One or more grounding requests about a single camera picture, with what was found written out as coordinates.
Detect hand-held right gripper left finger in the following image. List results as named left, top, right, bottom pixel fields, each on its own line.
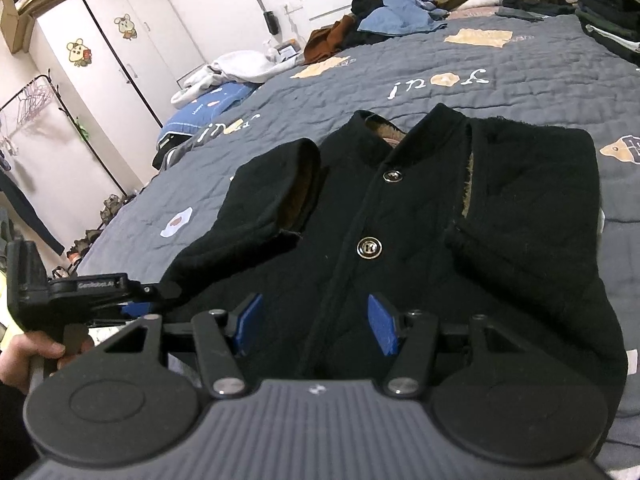
left=100, top=292, right=265, bottom=401

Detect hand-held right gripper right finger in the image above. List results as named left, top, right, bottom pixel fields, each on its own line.
left=367, top=294, right=538, bottom=401

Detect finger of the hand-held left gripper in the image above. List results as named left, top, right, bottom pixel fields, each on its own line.
left=90, top=300, right=161, bottom=323
left=120, top=280, right=182, bottom=311

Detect black quilted jacket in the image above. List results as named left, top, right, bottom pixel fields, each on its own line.
left=162, top=102, right=630, bottom=441

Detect person's left forearm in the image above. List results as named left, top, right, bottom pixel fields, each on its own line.
left=0, top=380, right=41, bottom=480

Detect black metal clothes rack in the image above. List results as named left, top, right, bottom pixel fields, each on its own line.
left=0, top=74, right=128, bottom=261

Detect stack of folded clothes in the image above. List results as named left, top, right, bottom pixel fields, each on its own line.
left=572, top=0, right=640, bottom=66

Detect person's left hand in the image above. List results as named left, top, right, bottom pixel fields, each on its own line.
left=0, top=332, right=96, bottom=396

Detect dark hanging pants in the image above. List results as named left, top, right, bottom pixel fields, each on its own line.
left=0, top=167, right=66, bottom=256

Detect row of shoes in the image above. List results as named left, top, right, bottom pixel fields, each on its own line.
left=50, top=192, right=138, bottom=281

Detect bunch of white hangers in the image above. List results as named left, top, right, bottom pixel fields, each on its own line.
left=0, top=120, right=21, bottom=161

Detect bunch of pink hangers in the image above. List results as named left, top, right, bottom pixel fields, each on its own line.
left=15, top=82, right=56, bottom=126

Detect blue printed pillow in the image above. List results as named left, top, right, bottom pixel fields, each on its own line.
left=157, top=82, right=261, bottom=143

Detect white wardrobe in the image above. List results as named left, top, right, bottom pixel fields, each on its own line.
left=32, top=0, right=206, bottom=128

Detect light grey hoodie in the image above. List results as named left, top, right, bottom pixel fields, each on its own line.
left=171, top=50, right=306, bottom=107

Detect yellow cartoon mouse sticker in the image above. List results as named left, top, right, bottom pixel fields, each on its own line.
left=66, top=37, right=93, bottom=67

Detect grey cartoon mouse sticker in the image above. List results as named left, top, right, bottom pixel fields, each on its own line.
left=114, top=14, right=138, bottom=41

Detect large cardboard box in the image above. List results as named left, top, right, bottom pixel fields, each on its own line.
left=0, top=0, right=108, bottom=53

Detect orange bedside box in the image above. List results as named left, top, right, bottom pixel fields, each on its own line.
left=272, top=40, right=303, bottom=61

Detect blue denim garment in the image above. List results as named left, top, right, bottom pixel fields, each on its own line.
left=357, top=0, right=451, bottom=36

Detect grey printed quilt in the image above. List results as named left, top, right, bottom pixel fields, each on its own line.
left=75, top=10, right=640, bottom=480

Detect black crumpled garment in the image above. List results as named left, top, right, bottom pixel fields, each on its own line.
left=342, top=0, right=388, bottom=48

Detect pink patterned cloth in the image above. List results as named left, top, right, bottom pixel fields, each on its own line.
left=445, top=6, right=506, bottom=21

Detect dark grey flat garment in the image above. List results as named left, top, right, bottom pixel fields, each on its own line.
left=500, top=2, right=576, bottom=23

